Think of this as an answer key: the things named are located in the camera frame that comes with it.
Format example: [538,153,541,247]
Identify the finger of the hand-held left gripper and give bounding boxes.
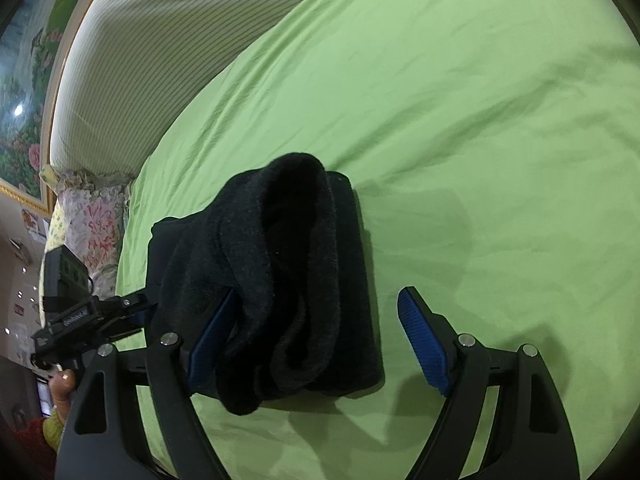
[114,293,159,314]
[106,311,152,340]

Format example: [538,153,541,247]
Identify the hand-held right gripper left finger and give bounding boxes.
[54,287,238,480]

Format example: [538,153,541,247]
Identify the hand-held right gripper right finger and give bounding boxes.
[396,286,582,480]

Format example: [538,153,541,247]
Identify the black pants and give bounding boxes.
[147,151,384,417]

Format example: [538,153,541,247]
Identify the person's left hand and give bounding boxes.
[49,367,79,413]

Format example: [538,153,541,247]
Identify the floral pillow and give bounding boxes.
[40,164,135,302]

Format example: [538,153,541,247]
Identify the green bed sheet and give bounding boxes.
[114,0,640,480]

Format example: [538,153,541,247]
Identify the gold framed floral painting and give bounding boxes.
[0,0,138,213]

